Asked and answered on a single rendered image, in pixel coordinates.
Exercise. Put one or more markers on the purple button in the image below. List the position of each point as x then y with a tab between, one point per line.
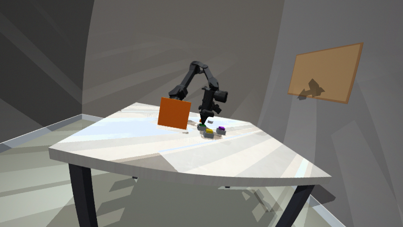
220	130

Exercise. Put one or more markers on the yellow button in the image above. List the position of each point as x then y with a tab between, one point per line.
208	133

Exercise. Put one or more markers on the green push-button in grey housing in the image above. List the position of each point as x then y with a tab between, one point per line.
201	127

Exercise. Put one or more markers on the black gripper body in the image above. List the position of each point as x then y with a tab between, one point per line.
206	107

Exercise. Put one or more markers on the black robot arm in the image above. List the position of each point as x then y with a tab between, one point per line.
213	92

